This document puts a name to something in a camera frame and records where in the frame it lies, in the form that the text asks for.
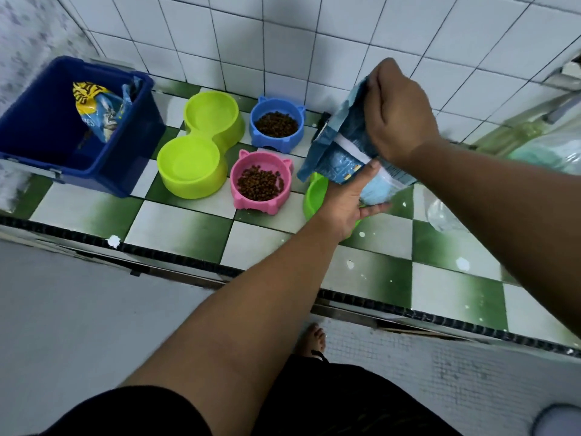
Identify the person's right hand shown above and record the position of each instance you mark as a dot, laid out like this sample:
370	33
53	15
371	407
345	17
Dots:
399	118

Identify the person's left hand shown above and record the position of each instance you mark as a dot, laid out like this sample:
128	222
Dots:
345	208

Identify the green cat bowl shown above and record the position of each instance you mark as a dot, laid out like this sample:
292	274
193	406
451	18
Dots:
315	195

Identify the blue pet food bag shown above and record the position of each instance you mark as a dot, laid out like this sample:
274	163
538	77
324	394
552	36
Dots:
336	154

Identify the black cat bowl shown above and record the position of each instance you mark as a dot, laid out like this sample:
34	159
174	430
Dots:
324	120

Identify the pink cat-ear bowl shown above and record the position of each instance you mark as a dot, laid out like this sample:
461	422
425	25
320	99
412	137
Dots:
263	157

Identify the clear plastic water bottle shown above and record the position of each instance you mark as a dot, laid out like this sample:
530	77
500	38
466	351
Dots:
445	217

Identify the blue cat bowl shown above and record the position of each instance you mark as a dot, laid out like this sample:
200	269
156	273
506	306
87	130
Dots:
277	104

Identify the yellow-green double pet bowl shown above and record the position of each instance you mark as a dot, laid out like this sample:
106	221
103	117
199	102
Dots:
211	113

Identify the yellow blue cat food bag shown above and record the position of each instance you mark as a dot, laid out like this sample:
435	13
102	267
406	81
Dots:
102	113

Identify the blue lidded storage box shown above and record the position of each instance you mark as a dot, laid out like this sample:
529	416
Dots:
41	118

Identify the person's right forearm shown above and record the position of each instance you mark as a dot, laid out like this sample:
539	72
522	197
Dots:
513	213

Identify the person's left forearm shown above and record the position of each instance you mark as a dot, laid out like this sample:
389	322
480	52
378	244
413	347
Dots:
227	322

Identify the person's right foot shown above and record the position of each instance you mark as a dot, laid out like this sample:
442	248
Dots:
312	340

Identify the yellow-green liquid bottle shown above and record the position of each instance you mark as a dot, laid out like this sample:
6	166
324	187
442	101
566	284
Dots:
513	136

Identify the black shorts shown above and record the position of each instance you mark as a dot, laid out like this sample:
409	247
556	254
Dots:
354	399

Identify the black shirt sleeve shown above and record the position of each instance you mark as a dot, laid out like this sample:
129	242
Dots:
127	413

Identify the white floral cloth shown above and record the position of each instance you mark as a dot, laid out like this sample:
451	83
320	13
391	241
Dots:
32	40

